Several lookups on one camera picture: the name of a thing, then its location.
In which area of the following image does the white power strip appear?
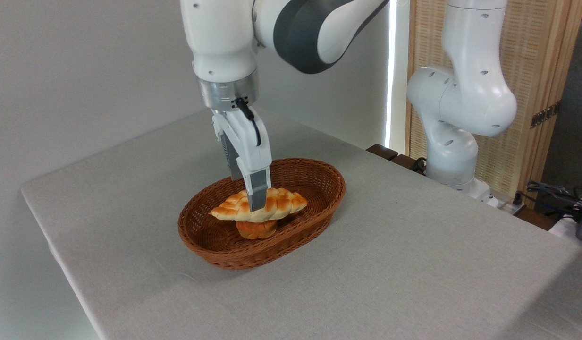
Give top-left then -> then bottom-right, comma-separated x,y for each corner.
488,195 -> 526,214

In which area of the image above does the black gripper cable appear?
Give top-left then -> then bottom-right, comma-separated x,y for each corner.
234,97 -> 262,147

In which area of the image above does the grey tablecloth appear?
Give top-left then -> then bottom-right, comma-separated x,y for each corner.
20,110 -> 582,340

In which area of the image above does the round orange bread roll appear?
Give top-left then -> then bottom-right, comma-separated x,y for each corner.
235,219 -> 278,240

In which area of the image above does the brown wicker basket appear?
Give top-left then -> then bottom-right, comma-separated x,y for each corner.
177,158 -> 346,271

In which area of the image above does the dark metal screen hinge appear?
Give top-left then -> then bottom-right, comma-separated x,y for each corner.
530,101 -> 562,129

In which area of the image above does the black cable bundle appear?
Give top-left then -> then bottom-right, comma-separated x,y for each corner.
514,180 -> 582,219

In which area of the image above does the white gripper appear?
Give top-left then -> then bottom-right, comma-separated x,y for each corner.
211,106 -> 273,213

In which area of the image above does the bamboo folding screen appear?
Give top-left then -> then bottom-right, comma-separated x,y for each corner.
405,0 -> 582,204

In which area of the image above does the dark wooden furniture edge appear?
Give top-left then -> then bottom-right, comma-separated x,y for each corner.
366,144 -> 429,176

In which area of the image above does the long braided bread loaf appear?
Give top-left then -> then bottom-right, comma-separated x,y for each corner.
210,187 -> 309,223

